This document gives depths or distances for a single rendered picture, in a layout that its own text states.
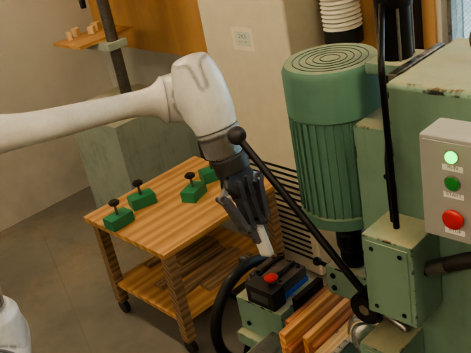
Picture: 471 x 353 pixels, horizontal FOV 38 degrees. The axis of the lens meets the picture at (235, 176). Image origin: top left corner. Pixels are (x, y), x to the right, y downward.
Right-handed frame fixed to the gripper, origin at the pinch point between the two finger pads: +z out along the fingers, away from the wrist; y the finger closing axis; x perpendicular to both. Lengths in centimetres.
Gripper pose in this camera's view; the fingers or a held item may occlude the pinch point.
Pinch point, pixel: (261, 240)
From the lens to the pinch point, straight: 145.9
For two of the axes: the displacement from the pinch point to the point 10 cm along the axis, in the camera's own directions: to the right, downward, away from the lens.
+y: 6.8, -4.4, 5.9
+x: -6.4, 0.4, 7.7
